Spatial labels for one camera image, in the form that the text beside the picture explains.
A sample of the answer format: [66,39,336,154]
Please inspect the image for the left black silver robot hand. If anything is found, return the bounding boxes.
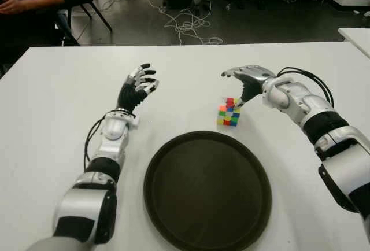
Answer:
[117,62,160,113]

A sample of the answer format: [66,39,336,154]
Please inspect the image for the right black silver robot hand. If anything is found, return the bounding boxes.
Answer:
[220,64,277,109]

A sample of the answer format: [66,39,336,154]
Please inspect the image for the multicoloured Rubik's cube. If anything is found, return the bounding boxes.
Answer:
[216,97,241,127]

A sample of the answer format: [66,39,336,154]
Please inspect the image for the dark round plate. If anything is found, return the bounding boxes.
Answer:
[143,130,272,251]

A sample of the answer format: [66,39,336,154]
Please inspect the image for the white side table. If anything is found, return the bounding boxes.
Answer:
[337,27,370,60]

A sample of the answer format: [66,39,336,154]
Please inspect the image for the seated person in black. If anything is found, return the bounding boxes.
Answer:
[0,0,73,69]

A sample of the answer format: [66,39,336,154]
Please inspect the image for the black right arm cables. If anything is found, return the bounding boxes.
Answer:
[276,66,336,109]

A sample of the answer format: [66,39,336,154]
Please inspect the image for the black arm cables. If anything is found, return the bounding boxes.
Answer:
[83,111,116,172]
[276,66,336,109]

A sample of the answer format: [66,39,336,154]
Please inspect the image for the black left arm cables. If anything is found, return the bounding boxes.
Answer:
[83,111,116,172]

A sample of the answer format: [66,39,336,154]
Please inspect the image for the tangled white floor cable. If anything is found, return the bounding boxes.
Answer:
[147,0,223,45]

